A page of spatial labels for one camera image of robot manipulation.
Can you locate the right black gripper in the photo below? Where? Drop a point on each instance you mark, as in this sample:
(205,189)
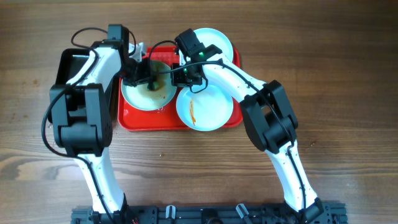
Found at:
(177,81)

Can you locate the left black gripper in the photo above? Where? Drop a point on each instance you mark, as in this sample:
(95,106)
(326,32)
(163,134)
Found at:
(145,77)

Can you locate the green yellow sponge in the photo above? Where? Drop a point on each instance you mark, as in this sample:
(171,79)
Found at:
(155,84)

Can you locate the white plate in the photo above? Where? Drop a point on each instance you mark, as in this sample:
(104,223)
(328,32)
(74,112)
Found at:
(207,110)
(141,98)
(206,36)

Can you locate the white plate top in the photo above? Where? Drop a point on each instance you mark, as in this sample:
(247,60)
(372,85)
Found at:
(206,36)

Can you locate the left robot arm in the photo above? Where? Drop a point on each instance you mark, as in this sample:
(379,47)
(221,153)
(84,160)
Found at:
(77,124)

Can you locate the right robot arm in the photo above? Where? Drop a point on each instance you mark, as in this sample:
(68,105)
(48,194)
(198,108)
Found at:
(206,56)

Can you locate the red plastic tray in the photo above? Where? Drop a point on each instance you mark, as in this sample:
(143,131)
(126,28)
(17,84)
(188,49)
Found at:
(166,118)

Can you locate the black rectangular water tray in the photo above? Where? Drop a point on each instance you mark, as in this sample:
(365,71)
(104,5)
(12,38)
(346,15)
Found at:
(71,61)

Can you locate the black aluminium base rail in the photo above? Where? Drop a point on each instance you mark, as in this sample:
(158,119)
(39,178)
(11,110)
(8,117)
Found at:
(268,213)

